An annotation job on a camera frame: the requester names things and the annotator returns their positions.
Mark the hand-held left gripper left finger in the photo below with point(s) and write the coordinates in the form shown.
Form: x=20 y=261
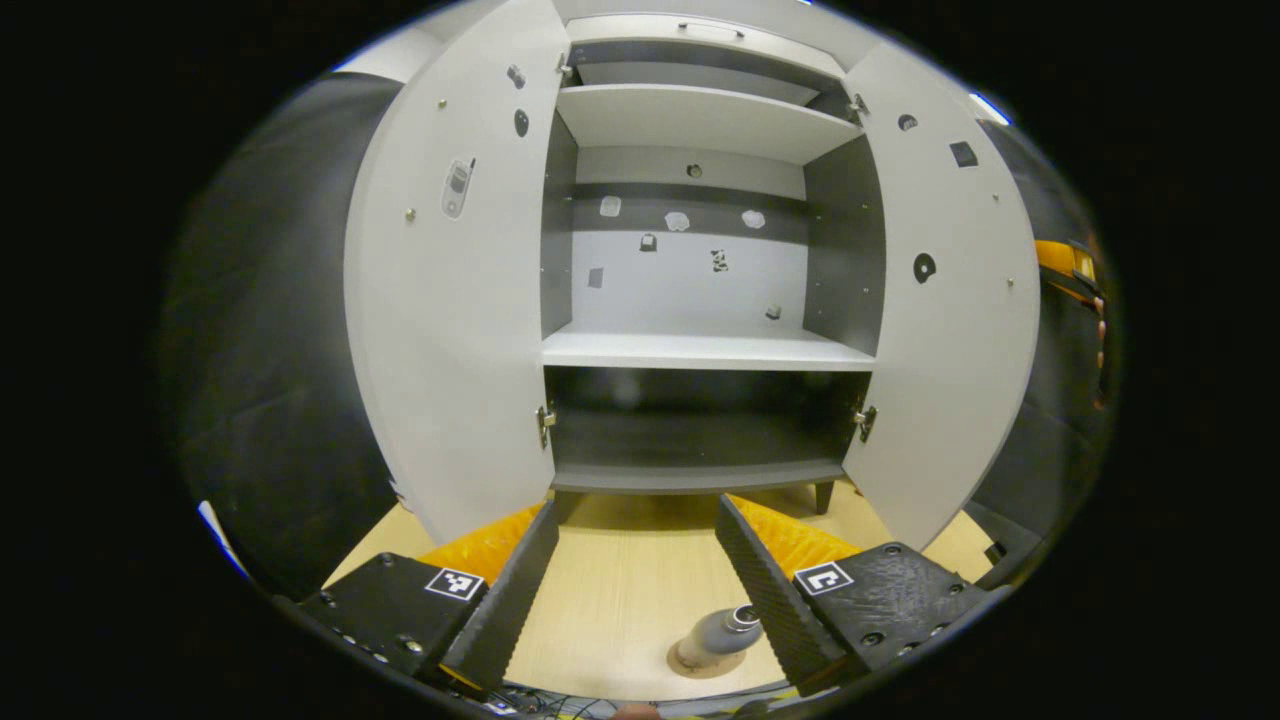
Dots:
x=510 y=600

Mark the silver bottle with pink label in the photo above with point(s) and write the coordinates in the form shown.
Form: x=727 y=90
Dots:
x=715 y=635

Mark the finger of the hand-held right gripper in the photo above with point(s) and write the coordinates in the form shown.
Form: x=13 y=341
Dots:
x=1065 y=262

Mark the grey cabinet door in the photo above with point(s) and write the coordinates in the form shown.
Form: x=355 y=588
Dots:
x=450 y=330
x=950 y=350

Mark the small ceiling light panel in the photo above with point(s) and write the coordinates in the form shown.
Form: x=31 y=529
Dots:
x=990 y=108

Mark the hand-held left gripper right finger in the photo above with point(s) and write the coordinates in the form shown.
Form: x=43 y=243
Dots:
x=770 y=600

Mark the black backdrop cloth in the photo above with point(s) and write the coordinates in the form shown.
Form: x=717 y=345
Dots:
x=270 y=350

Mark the round brown coaster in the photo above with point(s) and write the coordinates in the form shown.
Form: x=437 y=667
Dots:
x=705 y=672

